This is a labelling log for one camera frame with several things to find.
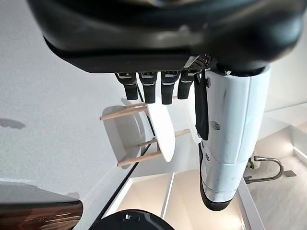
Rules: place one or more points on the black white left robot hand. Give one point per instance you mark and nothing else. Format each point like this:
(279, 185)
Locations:
(227, 119)

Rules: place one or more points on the round glass washing machine door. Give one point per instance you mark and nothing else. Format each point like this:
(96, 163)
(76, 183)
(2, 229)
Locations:
(134, 219)

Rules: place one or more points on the white flowers in pot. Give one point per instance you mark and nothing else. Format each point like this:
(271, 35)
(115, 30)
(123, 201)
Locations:
(254, 164)

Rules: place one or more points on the white chair wooden legs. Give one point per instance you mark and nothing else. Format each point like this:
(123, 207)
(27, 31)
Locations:
(163, 129)

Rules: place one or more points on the black curved faucet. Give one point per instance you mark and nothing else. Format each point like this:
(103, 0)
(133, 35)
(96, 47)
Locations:
(275, 172)

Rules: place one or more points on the white counter cabinet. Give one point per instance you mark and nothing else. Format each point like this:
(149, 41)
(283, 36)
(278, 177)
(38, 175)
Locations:
(148, 191)

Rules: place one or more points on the dark wooden stool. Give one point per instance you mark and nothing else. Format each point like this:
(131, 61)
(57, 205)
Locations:
(36, 208)

